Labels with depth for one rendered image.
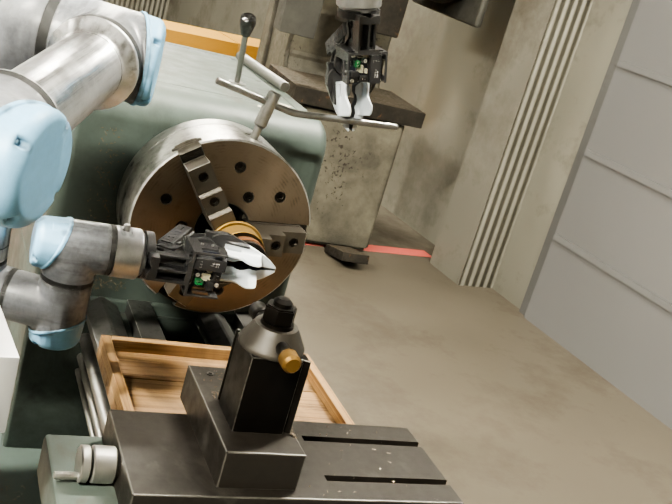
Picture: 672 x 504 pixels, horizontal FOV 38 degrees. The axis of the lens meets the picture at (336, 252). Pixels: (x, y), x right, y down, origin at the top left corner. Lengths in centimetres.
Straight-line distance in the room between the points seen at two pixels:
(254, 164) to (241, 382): 56
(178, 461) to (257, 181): 61
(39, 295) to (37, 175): 56
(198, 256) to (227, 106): 44
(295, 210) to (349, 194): 351
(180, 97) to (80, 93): 70
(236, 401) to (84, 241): 37
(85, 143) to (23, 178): 85
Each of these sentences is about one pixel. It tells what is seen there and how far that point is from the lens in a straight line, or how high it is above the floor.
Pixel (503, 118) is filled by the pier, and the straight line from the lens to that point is 523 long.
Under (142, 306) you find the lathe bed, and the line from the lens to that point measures 184.
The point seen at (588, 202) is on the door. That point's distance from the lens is 495.
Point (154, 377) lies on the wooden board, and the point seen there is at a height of 88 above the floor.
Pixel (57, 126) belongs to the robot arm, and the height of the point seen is 137.
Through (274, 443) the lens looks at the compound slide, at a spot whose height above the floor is 102.
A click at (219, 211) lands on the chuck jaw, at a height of 113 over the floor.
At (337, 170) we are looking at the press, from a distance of 513.
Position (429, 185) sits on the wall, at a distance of 607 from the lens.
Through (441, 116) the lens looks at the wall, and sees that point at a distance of 607.
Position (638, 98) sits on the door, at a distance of 484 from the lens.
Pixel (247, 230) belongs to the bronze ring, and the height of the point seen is 112.
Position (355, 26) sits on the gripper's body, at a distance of 164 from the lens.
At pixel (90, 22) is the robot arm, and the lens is 124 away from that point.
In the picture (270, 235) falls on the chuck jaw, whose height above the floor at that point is 110.
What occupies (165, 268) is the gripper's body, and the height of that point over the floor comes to 108.
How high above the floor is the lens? 160
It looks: 18 degrees down
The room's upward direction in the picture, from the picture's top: 17 degrees clockwise
